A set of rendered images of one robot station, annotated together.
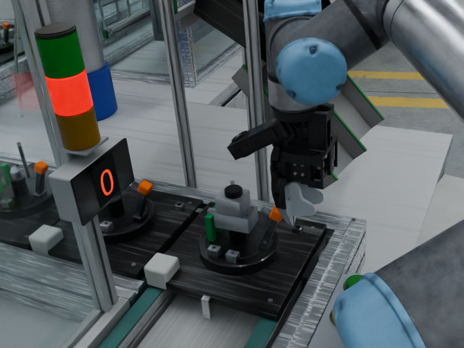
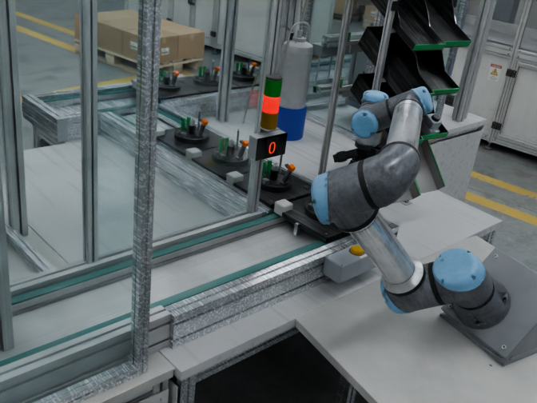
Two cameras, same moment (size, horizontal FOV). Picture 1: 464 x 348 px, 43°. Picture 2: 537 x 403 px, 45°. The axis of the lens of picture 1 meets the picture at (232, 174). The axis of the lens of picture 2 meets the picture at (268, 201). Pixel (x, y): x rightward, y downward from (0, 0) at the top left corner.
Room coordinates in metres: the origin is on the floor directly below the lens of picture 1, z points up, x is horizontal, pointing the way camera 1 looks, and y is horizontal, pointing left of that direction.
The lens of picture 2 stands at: (-1.07, -0.36, 1.93)
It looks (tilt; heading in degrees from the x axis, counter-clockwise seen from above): 26 degrees down; 16
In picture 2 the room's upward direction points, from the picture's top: 7 degrees clockwise
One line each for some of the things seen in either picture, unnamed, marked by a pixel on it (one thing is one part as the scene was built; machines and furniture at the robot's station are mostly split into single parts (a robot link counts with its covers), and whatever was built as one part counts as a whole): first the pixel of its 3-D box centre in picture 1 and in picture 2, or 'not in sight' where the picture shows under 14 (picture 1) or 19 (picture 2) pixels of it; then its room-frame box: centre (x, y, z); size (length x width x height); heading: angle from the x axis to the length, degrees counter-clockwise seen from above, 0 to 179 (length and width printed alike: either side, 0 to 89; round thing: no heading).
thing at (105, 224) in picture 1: (114, 203); (274, 173); (0.95, 0.23, 1.01); 0.24 x 0.24 x 0.13; 62
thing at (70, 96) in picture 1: (69, 90); (271, 103); (0.71, 0.19, 1.33); 0.05 x 0.05 x 0.05
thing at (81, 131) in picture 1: (78, 126); (268, 119); (0.71, 0.19, 1.28); 0.05 x 0.05 x 0.05
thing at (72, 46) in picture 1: (60, 52); (272, 86); (0.71, 0.19, 1.38); 0.05 x 0.05 x 0.05
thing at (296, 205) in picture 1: (297, 207); not in sight; (0.75, -0.10, 1.09); 0.06 x 0.03 x 0.09; 61
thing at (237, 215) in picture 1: (229, 205); not in sight; (0.83, 0.01, 1.06); 0.08 x 0.04 x 0.07; 63
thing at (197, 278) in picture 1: (239, 253); (324, 215); (0.82, 0.00, 0.96); 0.24 x 0.24 x 0.02; 62
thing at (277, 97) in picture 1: (295, 89); (368, 136); (0.77, -0.10, 1.28); 0.08 x 0.08 x 0.05
